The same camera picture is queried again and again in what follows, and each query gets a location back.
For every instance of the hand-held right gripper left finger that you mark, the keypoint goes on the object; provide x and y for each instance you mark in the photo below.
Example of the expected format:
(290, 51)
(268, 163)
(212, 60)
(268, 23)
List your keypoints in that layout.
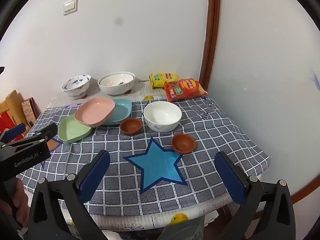
(93, 173)

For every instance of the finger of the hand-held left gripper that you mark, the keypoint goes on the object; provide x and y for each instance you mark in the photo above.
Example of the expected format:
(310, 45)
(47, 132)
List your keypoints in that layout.
(15, 131)
(47, 131)

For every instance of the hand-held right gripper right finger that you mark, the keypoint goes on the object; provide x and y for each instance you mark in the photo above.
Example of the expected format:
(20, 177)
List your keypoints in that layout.
(230, 177)

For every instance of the green plate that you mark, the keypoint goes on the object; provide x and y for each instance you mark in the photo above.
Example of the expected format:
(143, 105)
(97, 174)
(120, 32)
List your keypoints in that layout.
(72, 130)

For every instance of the pink plate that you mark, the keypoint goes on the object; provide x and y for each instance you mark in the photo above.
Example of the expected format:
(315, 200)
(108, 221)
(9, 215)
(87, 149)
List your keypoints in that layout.
(95, 111)

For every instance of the small brown bowl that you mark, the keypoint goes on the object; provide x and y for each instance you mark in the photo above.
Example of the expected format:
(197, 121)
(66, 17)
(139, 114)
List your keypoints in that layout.
(183, 143)
(130, 126)

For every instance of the light blue plate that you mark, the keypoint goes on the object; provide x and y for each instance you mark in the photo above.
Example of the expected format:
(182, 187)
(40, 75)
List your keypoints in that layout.
(122, 110)

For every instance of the person's left hand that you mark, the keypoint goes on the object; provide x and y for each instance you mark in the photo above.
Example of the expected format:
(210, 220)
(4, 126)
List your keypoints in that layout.
(22, 200)

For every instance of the red box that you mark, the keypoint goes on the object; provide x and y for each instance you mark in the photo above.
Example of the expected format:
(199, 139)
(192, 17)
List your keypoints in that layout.
(6, 122)

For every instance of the grey checked tablecloth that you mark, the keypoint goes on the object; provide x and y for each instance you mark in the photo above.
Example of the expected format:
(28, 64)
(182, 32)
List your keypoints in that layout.
(120, 192)

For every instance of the blue patterned white bowl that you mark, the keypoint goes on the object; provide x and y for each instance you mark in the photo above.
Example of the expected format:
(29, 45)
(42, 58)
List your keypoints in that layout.
(75, 83)

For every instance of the brown wooden baseboard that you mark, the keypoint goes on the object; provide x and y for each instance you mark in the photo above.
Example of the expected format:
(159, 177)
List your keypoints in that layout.
(305, 188)

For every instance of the large white printed bowl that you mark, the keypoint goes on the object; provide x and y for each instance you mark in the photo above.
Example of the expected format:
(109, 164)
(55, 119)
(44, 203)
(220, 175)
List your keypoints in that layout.
(116, 83)

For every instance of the newspaper print table cover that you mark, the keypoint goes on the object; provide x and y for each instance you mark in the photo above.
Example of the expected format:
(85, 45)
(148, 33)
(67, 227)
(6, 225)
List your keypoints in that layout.
(142, 91)

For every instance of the red snack bag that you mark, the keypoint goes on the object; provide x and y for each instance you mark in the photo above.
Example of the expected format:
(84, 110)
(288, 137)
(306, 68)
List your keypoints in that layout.
(185, 90)

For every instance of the yellow snack bag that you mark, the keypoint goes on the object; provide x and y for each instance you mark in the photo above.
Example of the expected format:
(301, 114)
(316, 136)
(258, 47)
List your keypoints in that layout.
(161, 80)

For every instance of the dark picture frame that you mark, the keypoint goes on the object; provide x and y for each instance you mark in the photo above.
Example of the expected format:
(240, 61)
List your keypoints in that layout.
(31, 110)

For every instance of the white light switch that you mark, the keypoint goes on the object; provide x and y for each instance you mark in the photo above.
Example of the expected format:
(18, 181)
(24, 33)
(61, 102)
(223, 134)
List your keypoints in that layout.
(70, 7)

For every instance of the brown wooden door frame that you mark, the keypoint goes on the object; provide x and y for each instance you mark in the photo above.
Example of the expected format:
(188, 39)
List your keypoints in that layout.
(211, 30)

